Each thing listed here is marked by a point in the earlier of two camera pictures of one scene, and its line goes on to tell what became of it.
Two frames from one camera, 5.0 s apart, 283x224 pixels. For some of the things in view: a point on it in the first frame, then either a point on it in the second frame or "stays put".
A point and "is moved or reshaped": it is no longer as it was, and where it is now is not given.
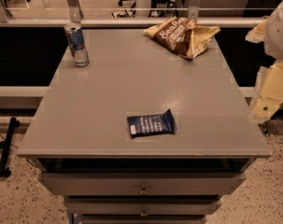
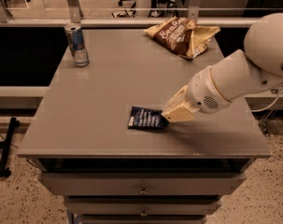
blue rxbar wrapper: (151, 124) is moved or reshaped
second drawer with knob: (143, 205) stays put
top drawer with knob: (142, 183) stays put
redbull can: (77, 44) stays put
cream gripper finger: (273, 88) -> (203, 92)
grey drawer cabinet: (77, 132) stays put
